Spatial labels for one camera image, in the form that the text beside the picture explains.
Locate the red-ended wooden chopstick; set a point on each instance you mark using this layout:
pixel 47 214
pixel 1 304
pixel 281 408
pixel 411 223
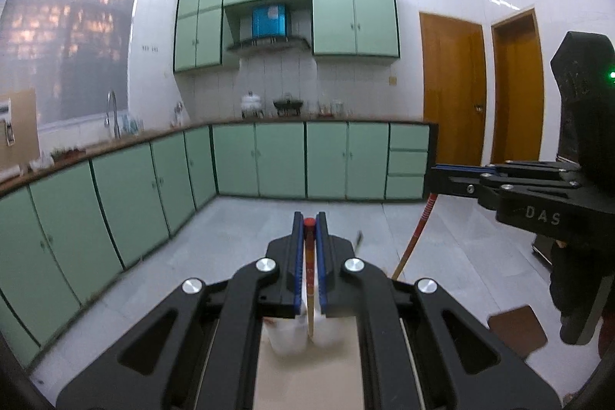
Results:
pixel 423 222
pixel 310 275

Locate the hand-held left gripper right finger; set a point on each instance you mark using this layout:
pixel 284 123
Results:
pixel 320 275

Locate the range hood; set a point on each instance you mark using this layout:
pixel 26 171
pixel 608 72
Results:
pixel 269 45

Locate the large window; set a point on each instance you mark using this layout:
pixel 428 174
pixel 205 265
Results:
pixel 72 35

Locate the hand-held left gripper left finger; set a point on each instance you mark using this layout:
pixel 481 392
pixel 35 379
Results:
pixel 300 275

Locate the tall green wall cabinets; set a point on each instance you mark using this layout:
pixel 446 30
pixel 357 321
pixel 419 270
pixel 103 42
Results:
pixel 355 16

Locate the wooden cutting board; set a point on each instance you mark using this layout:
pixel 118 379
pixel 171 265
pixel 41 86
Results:
pixel 24 126

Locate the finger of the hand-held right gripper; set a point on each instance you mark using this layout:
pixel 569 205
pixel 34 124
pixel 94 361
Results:
pixel 456 185
pixel 461 170

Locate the row of glass jars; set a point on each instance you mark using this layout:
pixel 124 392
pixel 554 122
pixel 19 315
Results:
pixel 336 107

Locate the small glass cups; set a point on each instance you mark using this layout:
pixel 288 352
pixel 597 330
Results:
pixel 132 124

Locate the green wall cabinets beside hood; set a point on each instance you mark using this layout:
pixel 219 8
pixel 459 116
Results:
pixel 206 30

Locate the white translucent utensil holder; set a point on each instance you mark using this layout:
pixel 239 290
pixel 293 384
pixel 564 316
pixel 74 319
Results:
pixel 288 338

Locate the wooden door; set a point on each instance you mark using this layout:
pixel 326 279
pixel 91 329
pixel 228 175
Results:
pixel 451 93
pixel 519 93

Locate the white device on cardboard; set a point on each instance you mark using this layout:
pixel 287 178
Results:
pixel 5 122

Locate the brown stool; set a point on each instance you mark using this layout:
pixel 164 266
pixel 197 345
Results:
pixel 516 330

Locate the chrome kitchen faucet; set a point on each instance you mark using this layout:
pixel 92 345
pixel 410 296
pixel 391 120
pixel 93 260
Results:
pixel 115 117

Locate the row of green base cabinets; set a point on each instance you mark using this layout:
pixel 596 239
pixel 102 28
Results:
pixel 278 160

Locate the black wok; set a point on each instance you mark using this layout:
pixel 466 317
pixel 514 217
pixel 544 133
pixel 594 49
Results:
pixel 288 104

